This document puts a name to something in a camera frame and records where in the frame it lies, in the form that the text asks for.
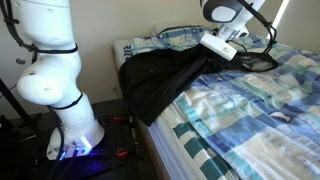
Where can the white mattress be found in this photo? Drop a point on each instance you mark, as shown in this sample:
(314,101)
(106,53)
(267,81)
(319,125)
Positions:
(163,143)

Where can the blue plaid pillow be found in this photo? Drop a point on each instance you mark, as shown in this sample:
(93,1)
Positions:
(181,33)

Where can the white wrist-mounted box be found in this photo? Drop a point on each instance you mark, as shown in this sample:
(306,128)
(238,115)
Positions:
(218,46)

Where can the black dress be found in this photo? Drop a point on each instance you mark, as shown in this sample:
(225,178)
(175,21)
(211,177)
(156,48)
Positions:
(156,80)

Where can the grey round wall knob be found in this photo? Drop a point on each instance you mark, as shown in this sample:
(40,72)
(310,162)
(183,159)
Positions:
(20,61)

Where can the red black clamp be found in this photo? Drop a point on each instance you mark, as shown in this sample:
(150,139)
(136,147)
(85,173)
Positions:
(119,117)
(121,153)

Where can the blue patterned bed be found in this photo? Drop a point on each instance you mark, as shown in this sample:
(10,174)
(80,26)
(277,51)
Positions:
(250,116)

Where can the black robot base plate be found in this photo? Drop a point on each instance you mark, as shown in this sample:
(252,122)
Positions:
(110,146)

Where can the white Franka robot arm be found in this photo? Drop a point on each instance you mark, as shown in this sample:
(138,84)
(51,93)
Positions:
(50,83)

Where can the brown wooden bed frame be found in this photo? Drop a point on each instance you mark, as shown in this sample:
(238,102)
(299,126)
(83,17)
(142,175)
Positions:
(152,161)

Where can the black tripod leg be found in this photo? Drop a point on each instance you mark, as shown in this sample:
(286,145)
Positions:
(13,100)

